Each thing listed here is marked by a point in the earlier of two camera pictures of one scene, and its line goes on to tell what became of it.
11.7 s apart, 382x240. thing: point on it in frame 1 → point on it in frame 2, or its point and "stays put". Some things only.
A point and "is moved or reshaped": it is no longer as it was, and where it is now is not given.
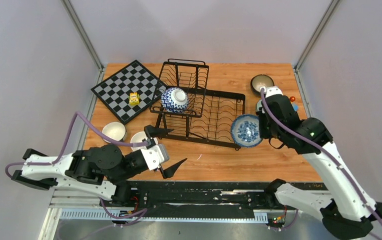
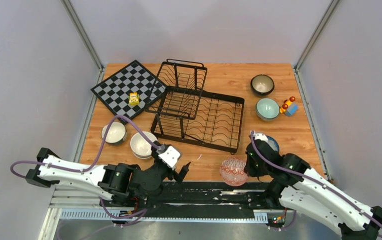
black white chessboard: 113,92 stays put
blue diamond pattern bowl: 174,100 → 232,171
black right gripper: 264,133 → 249,168
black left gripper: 152,132 → 179,176
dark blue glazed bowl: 261,80 stays put
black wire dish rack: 187,110 stays put
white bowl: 115,130 stays put
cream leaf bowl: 137,137 stays put
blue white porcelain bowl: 245,130 is moved or reshaped
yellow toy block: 133,100 stays put
